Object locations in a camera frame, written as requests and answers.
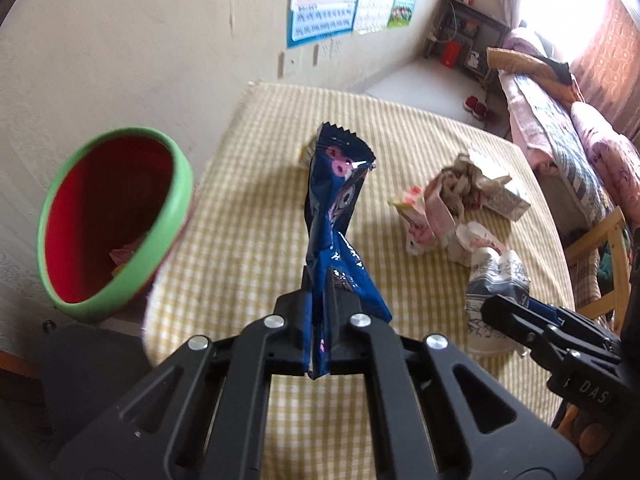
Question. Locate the green and red bin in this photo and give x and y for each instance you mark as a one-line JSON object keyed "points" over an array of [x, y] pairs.
{"points": [[110, 220]]}

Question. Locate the dark jacket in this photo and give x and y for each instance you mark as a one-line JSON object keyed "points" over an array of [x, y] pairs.
{"points": [[556, 64]]}

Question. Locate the dark shelf unit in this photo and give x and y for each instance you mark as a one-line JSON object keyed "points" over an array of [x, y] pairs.
{"points": [[480, 22]]}

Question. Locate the white pink crumpled carton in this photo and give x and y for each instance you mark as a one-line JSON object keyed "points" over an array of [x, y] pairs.
{"points": [[475, 240]]}

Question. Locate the red shoe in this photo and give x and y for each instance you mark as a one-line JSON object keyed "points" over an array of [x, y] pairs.
{"points": [[471, 105], [481, 109]]}

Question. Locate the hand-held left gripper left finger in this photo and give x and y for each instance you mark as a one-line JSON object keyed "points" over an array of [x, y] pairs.
{"points": [[292, 330]]}

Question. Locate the blue letter wall poster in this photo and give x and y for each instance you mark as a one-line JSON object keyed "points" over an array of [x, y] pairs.
{"points": [[322, 0]]}

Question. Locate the sofa with patterned blankets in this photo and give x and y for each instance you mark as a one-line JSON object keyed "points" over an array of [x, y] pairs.
{"points": [[565, 130]]}

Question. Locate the pale pink pillow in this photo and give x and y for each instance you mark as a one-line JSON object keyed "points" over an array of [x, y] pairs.
{"points": [[525, 42]]}

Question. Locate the pale pink snack wrapper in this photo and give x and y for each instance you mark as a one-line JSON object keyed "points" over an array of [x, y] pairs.
{"points": [[430, 220]]}

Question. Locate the dark blue snack wrapper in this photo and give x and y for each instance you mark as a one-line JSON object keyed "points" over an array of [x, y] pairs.
{"points": [[330, 200]]}

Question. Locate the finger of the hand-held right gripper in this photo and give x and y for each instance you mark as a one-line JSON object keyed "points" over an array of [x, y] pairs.
{"points": [[547, 311], [505, 315]]}

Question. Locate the white wall socket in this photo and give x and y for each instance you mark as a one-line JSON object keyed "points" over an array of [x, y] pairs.
{"points": [[338, 46], [324, 52]]}

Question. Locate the wooden chair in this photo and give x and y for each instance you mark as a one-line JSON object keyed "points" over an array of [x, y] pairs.
{"points": [[595, 240]]}

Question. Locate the paper ball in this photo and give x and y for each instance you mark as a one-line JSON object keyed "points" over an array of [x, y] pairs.
{"points": [[462, 180]]}

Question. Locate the white wall plate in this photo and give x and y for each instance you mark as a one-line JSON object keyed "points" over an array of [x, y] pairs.
{"points": [[290, 64]]}

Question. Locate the patterned pink curtain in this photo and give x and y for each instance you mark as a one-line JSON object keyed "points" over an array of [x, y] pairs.
{"points": [[610, 60]]}

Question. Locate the pink quilt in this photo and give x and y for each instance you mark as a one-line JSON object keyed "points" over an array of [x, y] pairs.
{"points": [[607, 155]]}

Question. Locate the yellow blanket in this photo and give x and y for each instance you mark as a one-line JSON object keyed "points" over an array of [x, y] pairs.
{"points": [[520, 62]]}

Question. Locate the person's right hand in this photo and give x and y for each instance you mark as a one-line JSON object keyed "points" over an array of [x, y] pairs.
{"points": [[592, 435]]}

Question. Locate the red box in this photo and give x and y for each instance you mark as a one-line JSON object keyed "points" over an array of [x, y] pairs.
{"points": [[452, 53]]}

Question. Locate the white and grey wrapper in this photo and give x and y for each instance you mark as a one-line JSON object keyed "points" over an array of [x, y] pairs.
{"points": [[492, 285]]}

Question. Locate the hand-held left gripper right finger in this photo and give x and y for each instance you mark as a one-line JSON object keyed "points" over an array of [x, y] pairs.
{"points": [[345, 335]]}

